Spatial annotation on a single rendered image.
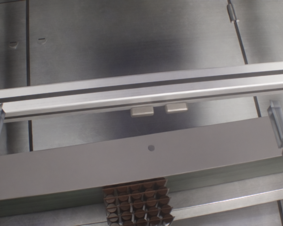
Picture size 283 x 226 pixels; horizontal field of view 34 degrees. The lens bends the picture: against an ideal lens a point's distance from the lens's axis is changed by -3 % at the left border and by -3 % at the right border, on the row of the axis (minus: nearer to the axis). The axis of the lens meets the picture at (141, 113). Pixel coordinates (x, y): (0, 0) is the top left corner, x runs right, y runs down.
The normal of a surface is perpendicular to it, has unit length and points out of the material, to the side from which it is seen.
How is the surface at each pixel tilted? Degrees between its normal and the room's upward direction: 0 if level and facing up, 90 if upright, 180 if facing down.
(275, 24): 90
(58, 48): 90
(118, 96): 90
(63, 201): 2
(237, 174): 2
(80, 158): 90
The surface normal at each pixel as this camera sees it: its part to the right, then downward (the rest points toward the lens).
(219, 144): 0.04, -0.40
